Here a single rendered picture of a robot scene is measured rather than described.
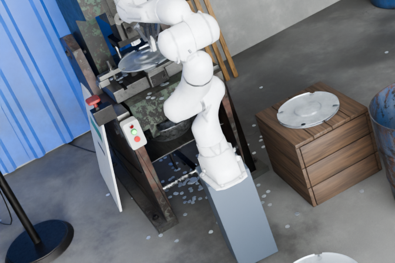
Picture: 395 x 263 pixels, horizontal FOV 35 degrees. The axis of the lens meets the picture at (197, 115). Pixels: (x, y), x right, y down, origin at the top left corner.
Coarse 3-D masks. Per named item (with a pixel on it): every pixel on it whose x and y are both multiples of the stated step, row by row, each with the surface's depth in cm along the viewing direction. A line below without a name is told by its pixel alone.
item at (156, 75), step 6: (168, 60) 280; (156, 66) 278; (162, 66) 278; (144, 72) 291; (150, 72) 277; (156, 72) 291; (162, 72) 292; (150, 78) 291; (156, 78) 292; (162, 78) 293; (168, 78) 295; (150, 84) 292; (156, 84) 293
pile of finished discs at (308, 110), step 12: (300, 96) 299; (312, 96) 295; (324, 96) 292; (336, 96) 287; (288, 108) 293; (300, 108) 288; (312, 108) 285; (324, 108) 283; (336, 108) 278; (288, 120) 284; (300, 120) 280; (312, 120) 277
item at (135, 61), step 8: (144, 48) 303; (128, 56) 301; (136, 56) 297; (144, 56) 292; (152, 56) 288; (160, 56) 287; (120, 64) 295; (128, 64) 292; (136, 64) 288; (144, 64) 285; (152, 64) 282; (128, 72) 283
